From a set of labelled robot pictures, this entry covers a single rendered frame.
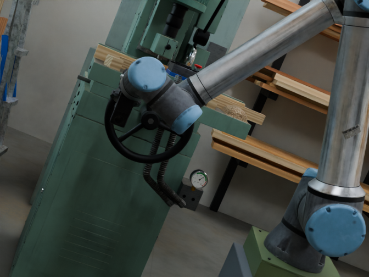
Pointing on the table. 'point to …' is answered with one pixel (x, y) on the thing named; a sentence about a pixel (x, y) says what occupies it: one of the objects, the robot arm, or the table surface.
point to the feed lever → (199, 36)
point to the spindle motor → (193, 4)
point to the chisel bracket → (162, 40)
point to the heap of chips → (230, 110)
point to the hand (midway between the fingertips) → (120, 103)
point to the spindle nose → (174, 20)
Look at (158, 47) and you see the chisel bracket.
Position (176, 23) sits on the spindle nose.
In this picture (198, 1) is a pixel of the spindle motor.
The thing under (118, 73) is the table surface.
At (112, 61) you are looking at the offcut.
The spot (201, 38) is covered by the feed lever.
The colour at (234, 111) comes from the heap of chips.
